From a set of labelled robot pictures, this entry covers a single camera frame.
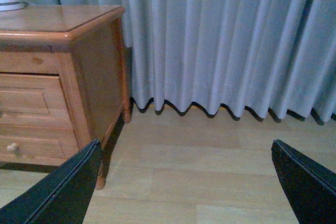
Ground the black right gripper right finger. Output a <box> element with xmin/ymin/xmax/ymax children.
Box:
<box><xmin>271</xmin><ymin>140</ymin><xmax>335</xmax><ymax>223</ymax></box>

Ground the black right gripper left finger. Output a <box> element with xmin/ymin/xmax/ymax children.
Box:
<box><xmin>1</xmin><ymin>139</ymin><xmax>102</xmax><ymax>223</ymax></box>

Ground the lower drawer wooden knob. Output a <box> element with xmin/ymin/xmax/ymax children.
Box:
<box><xmin>7</xmin><ymin>143</ymin><xmax>21</xmax><ymax>156</ymax></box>

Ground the wooden nightstand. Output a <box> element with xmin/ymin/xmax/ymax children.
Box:
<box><xmin>0</xmin><ymin>4</ymin><xmax>132</xmax><ymax>190</ymax></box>

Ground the light grey curtain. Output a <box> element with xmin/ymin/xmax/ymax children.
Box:
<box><xmin>22</xmin><ymin>0</ymin><xmax>335</xmax><ymax>122</ymax></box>

